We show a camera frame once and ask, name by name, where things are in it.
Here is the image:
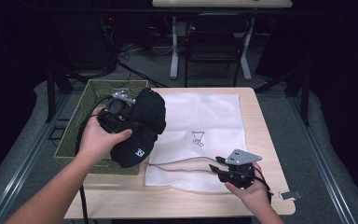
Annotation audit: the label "grey metal table clip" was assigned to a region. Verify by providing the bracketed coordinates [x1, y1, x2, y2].
[279, 189, 302, 201]

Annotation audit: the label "grey floor rail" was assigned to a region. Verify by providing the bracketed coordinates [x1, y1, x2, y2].
[0, 92, 73, 224]
[287, 92, 358, 224]

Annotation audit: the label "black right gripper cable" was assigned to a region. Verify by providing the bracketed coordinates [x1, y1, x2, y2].
[252, 166, 275, 204]

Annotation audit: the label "dark equipment cabinet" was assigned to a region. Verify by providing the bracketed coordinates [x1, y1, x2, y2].
[52, 8, 119, 72]

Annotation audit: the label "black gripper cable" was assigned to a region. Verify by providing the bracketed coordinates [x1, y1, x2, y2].
[252, 166, 275, 204]
[75, 95, 113, 224]

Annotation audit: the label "person's right hand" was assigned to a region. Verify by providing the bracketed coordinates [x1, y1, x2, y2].
[224, 161, 273, 217]

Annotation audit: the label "green woven basket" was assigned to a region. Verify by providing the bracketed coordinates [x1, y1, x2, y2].
[53, 79, 150, 175]

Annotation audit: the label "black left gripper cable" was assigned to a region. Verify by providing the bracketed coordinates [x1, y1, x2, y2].
[75, 95, 113, 224]

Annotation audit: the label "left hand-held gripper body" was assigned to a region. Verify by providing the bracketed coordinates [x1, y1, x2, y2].
[97, 89, 138, 135]

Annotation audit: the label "black floor cables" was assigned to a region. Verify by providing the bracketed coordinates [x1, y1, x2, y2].
[99, 18, 171, 89]

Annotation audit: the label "black metal stand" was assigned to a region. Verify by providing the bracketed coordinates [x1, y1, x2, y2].
[255, 66, 311, 127]
[45, 66, 90, 124]

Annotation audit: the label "black chair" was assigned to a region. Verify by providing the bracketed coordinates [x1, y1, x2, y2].
[184, 12, 252, 88]

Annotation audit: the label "black garment with white logo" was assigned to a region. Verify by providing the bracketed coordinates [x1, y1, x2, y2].
[109, 87, 168, 169]

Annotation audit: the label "white cloth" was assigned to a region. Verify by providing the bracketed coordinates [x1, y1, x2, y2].
[145, 92, 249, 194]

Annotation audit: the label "black floor bracket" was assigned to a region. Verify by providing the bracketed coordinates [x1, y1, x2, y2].
[47, 117, 69, 142]

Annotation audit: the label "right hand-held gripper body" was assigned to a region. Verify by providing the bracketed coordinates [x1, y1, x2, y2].
[217, 148, 264, 190]

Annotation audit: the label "person's left hand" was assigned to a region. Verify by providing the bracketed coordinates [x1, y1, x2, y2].
[76, 106, 133, 166]

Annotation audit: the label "background table with white legs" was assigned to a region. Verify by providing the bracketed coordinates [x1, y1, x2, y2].
[152, 0, 294, 82]

